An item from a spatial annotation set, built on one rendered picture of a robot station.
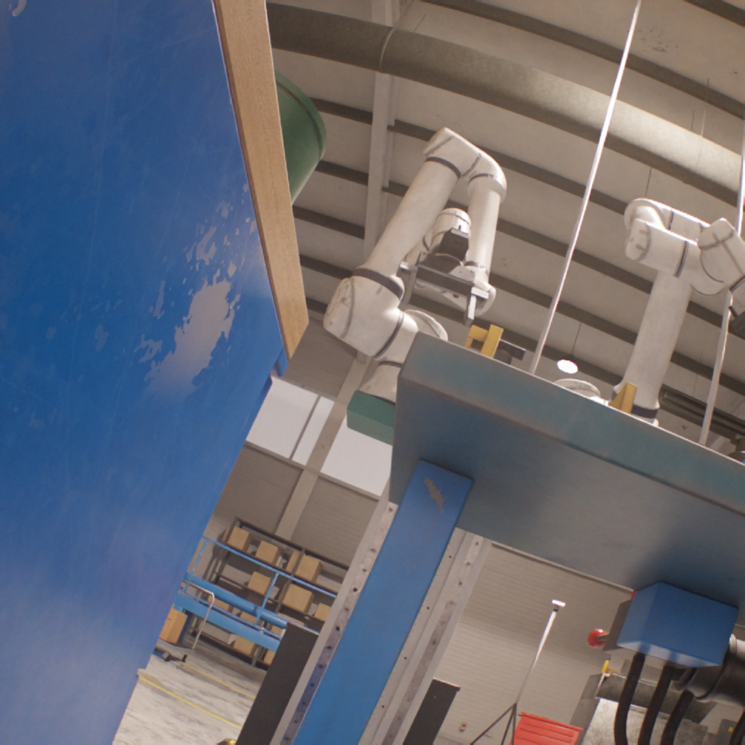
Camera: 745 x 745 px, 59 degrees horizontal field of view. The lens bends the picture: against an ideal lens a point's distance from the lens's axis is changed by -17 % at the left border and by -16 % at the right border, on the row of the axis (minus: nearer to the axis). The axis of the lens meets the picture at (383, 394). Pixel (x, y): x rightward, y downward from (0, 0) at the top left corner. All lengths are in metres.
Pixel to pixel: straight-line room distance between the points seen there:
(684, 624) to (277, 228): 0.78
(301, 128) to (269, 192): 0.08
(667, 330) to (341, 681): 1.55
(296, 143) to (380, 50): 6.54
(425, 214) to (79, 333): 2.02
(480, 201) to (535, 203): 8.90
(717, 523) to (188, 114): 0.60
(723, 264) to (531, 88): 5.33
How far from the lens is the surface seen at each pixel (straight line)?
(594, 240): 11.29
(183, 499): 0.31
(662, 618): 0.95
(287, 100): 0.34
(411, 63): 6.82
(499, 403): 0.62
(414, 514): 0.76
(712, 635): 0.98
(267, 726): 2.28
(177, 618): 7.42
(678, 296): 2.07
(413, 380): 0.61
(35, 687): 0.25
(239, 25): 0.21
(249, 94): 0.23
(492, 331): 0.71
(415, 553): 0.75
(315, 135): 0.36
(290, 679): 2.27
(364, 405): 2.02
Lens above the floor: 0.79
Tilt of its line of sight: 20 degrees up
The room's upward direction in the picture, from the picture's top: 24 degrees clockwise
